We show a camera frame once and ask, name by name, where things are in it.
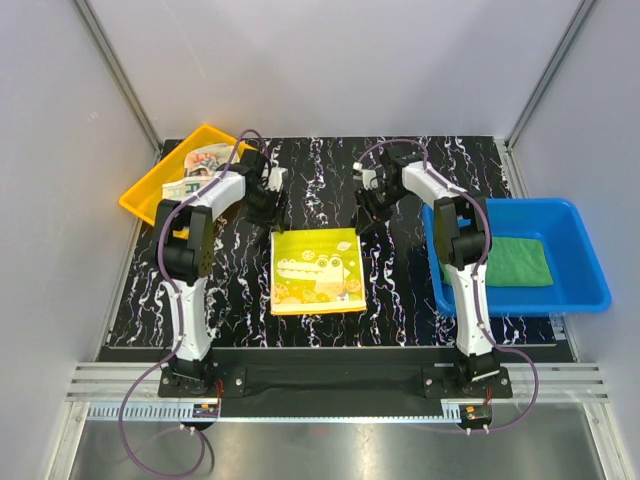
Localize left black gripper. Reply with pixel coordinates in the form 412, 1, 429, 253
242, 185, 288, 233

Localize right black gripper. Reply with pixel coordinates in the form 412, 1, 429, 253
353, 182, 408, 236

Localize yellow patterned towel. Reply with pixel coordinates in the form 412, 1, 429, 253
270, 228, 366, 316

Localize green microfibre towel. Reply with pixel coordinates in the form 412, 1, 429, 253
486, 237, 554, 288

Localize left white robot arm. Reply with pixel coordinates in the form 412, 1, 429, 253
153, 149, 288, 396

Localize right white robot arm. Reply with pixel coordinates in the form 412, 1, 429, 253
353, 138, 500, 397

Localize white red printed towel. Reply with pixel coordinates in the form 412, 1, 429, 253
162, 143, 233, 202

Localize yellow plastic tray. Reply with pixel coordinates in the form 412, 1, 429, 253
119, 124, 236, 226

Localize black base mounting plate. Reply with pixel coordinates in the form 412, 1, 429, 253
158, 347, 513, 422

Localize blue plastic bin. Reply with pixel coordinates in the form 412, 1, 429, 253
422, 197, 614, 316

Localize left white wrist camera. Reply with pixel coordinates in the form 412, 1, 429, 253
266, 167, 288, 191

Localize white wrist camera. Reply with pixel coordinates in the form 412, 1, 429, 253
352, 162, 378, 190
266, 167, 288, 191

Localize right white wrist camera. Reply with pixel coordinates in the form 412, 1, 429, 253
352, 162, 378, 190

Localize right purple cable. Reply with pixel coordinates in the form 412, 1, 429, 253
355, 139, 539, 434

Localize purple cable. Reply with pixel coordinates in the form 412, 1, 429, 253
115, 129, 271, 478
355, 139, 539, 434

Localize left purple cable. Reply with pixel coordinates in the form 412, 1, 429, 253
115, 129, 271, 478

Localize aluminium frame rail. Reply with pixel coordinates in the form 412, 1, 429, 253
67, 363, 609, 424

